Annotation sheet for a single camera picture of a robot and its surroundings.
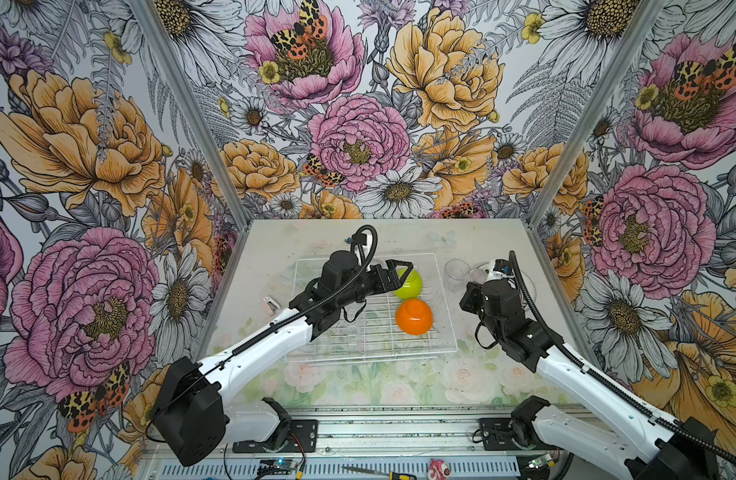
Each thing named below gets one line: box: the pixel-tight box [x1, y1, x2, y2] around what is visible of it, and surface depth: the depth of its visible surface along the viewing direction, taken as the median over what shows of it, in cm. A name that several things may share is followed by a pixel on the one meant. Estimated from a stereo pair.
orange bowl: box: [395, 299, 434, 335], surface depth 92 cm
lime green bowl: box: [394, 268, 423, 300], surface depth 99 cm
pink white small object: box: [427, 458, 451, 480], surface depth 68 cm
